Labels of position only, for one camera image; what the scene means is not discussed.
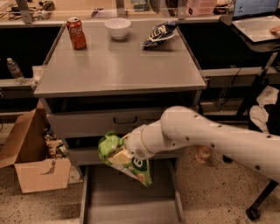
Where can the snack packets in box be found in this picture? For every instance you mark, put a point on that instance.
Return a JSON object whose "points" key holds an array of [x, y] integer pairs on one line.
{"points": [[55, 147]]}

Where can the person hand on laptop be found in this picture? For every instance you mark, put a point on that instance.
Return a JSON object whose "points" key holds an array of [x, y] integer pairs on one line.
{"points": [[275, 30]]}

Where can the grey middle drawer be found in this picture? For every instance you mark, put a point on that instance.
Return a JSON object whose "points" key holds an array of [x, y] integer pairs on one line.
{"points": [[83, 150]]}

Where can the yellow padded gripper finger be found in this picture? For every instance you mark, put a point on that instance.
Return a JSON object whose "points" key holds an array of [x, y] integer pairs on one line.
{"points": [[120, 156]]}

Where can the pink water bottle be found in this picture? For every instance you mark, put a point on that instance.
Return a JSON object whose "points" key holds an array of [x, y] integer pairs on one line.
{"points": [[202, 154]]}

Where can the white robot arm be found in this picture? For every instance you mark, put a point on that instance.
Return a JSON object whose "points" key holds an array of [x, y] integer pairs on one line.
{"points": [[180, 127]]}

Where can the pink storage box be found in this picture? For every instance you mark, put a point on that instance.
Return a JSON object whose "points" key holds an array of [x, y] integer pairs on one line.
{"points": [[200, 7]]}

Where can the black side desk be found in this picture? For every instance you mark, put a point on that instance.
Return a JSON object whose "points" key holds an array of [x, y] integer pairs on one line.
{"points": [[263, 54]]}

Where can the black office chair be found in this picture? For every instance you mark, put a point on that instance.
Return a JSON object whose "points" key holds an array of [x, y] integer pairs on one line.
{"points": [[252, 212]]}

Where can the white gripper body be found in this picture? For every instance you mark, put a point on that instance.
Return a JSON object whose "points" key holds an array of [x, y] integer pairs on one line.
{"points": [[136, 143]]}

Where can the laptop computer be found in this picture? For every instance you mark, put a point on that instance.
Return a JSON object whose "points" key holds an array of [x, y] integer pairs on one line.
{"points": [[256, 18]]}

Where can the grey bottom drawer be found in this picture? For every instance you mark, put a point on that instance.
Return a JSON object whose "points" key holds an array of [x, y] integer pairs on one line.
{"points": [[111, 197]]}

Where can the green rice chip bag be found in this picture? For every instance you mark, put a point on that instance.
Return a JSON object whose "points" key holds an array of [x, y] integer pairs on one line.
{"points": [[136, 169]]}

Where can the white ceramic bowl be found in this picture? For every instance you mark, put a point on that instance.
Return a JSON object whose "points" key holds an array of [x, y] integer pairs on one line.
{"points": [[118, 28]]}

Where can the grey top drawer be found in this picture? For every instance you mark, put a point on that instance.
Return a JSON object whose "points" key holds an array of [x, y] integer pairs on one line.
{"points": [[83, 120]]}

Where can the grey drawer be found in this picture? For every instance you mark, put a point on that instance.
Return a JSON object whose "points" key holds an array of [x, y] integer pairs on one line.
{"points": [[83, 150], [111, 197], [83, 120]]}

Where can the red coca-cola can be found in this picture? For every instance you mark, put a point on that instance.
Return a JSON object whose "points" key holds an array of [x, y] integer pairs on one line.
{"points": [[76, 34]]}

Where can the white cloth on chair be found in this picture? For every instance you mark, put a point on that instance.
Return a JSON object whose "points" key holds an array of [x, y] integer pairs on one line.
{"points": [[265, 115]]}

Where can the cardboard box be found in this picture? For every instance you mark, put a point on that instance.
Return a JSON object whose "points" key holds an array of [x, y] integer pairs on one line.
{"points": [[25, 149]]}

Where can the grey drawer cabinet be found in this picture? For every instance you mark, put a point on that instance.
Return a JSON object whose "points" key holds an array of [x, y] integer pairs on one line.
{"points": [[120, 70]]}

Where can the clear plastic water bottle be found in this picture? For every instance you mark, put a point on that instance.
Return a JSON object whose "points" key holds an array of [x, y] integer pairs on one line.
{"points": [[16, 71]]}

